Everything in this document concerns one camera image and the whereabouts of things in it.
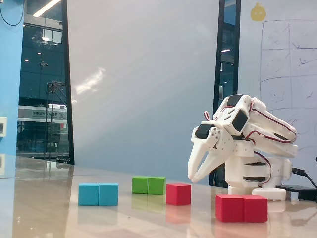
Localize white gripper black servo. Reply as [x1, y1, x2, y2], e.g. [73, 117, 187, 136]
[187, 120, 235, 183]

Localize small red cube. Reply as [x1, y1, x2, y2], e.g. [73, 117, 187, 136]
[165, 182, 192, 206]

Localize long red block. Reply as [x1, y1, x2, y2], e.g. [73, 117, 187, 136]
[215, 194, 269, 223]

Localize long green block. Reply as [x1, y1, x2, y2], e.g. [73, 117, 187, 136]
[131, 176, 166, 195]

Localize long blue block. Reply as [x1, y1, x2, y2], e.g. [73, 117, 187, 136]
[78, 182, 119, 206]

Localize flat black box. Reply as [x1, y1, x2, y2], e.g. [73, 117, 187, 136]
[275, 184, 317, 201]

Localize whiteboard with pen drawings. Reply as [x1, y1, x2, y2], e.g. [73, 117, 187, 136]
[237, 0, 317, 199]

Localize yellow round sticker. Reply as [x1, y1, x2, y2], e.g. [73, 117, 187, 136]
[250, 2, 267, 22]

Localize black metal scaffold tower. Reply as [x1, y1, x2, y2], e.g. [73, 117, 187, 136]
[45, 80, 67, 162]

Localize white sign banner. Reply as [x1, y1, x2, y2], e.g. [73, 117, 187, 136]
[18, 106, 68, 121]

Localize black plug cable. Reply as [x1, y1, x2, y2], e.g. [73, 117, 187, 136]
[291, 167, 317, 189]

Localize black window frame post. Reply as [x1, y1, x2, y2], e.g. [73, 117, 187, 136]
[209, 0, 226, 187]
[61, 0, 76, 166]

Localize white wall socket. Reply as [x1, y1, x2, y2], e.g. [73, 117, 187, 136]
[0, 116, 8, 137]

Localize thin black hanging cable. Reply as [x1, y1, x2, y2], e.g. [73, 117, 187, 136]
[0, 0, 26, 26]

